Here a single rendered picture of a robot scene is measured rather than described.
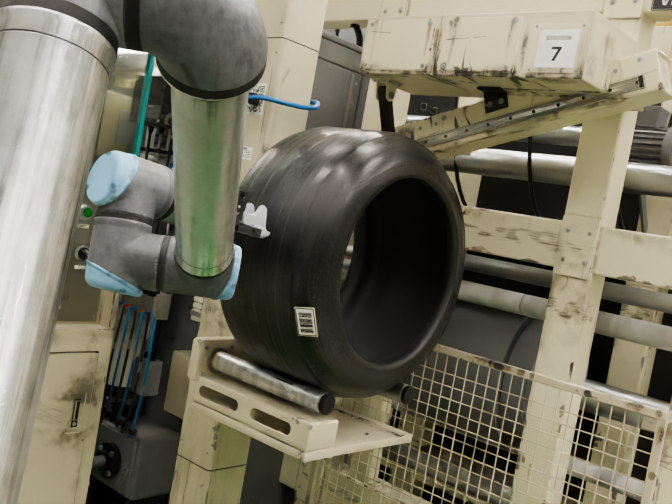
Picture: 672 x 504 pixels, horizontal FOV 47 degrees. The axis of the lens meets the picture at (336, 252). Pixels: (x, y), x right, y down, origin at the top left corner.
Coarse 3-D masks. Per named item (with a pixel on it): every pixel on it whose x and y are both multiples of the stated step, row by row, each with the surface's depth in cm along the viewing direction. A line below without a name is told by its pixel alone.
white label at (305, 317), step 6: (300, 312) 147; (306, 312) 146; (312, 312) 146; (300, 318) 147; (306, 318) 147; (312, 318) 146; (300, 324) 148; (306, 324) 147; (312, 324) 147; (300, 330) 148; (306, 330) 148; (312, 330) 147; (312, 336) 148
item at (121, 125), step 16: (128, 64) 187; (144, 64) 190; (112, 80) 185; (128, 80) 188; (144, 80) 191; (112, 96) 185; (128, 96) 188; (144, 96) 191; (112, 112) 186; (128, 112) 189; (144, 112) 192; (112, 128) 187; (128, 128) 190; (96, 144) 184; (112, 144) 187; (128, 144) 191; (96, 160) 185
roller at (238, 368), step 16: (224, 352) 177; (224, 368) 174; (240, 368) 171; (256, 368) 169; (256, 384) 167; (272, 384) 164; (288, 384) 161; (304, 384) 160; (304, 400) 158; (320, 400) 155
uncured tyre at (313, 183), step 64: (320, 128) 169; (256, 192) 156; (320, 192) 147; (384, 192) 194; (448, 192) 172; (256, 256) 151; (320, 256) 146; (384, 256) 200; (448, 256) 180; (256, 320) 155; (320, 320) 148; (384, 320) 195; (448, 320) 182; (320, 384) 158; (384, 384) 167
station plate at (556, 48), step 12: (540, 36) 167; (552, 36) 165; (564, 36) 163; (576, 36) 162; (540, 48) 167; (552, 48) 165; (564, 48) 163; (576, 48) 161; (540, 60) 166; (552, 60) 165; (564, 60) 163
